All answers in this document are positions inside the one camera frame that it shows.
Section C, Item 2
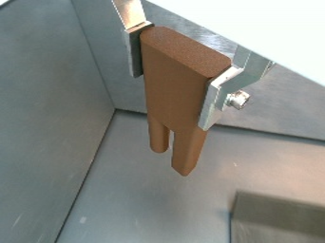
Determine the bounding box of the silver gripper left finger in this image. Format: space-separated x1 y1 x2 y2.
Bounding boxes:
113 0 154 78

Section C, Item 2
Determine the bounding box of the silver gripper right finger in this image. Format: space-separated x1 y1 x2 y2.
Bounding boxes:
198 46 275 131

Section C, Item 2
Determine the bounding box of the brown two-pronged block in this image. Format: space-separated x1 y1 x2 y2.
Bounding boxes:
140 27 232 176

